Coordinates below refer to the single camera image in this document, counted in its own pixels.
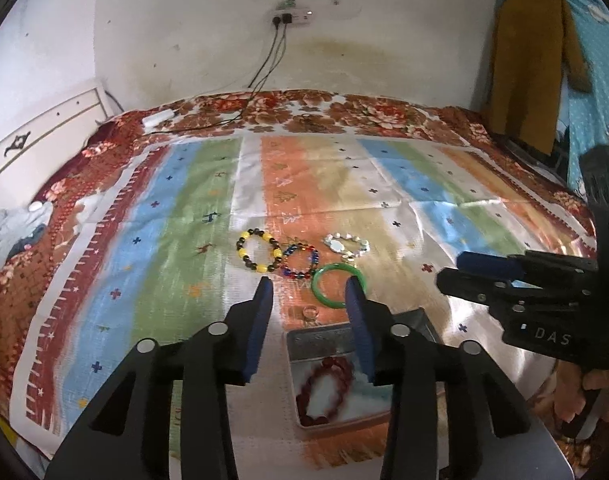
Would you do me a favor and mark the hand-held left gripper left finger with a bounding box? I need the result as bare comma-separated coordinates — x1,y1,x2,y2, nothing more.
44,276,275,480

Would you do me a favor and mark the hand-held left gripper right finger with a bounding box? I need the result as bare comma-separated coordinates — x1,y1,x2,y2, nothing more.
345,276,555,480

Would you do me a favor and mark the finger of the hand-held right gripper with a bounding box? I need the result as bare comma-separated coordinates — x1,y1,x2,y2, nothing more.
456,250,599,281
436,267,540,313

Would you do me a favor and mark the silver tin box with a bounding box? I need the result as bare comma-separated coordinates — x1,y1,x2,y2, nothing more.
284,306,443,429

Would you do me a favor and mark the green jade bangle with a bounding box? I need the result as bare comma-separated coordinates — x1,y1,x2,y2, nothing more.
311,263,368,309

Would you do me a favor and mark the multicolour glass bead bracelet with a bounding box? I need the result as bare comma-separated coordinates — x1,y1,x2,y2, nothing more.
279,242,321,280

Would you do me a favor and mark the white pearl bracelet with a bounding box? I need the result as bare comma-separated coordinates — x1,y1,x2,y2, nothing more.
323,232,371,263

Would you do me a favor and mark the yellow and black bead bracelet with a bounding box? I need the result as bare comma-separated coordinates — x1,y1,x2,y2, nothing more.
236,228,283,274

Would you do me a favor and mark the colourful striped mat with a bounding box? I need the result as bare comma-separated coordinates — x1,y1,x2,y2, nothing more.
12,135,598,461

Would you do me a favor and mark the mustard brown hanging garment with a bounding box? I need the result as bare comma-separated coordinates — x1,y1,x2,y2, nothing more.
487,0,591,157

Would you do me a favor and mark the blue printed hanging cloth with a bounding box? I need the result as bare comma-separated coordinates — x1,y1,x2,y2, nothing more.
493,0,609,197

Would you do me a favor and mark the grey crumpled clothing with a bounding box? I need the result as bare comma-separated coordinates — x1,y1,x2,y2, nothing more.
0,202,53,272

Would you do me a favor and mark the yellow plastic bag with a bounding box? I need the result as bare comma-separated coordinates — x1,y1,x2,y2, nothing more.
0,404,21,457

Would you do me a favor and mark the white bed headboard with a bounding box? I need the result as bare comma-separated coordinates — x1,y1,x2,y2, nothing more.
0,79,110,196

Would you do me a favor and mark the white power strip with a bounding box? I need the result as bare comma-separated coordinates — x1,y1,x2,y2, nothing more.
270,6,315,27

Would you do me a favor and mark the red bead bracelet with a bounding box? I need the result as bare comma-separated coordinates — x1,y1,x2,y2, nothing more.
295,356,358,424

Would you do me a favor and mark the black power cable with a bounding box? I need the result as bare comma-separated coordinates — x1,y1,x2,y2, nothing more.
247,19,291,96
144,19,281,136

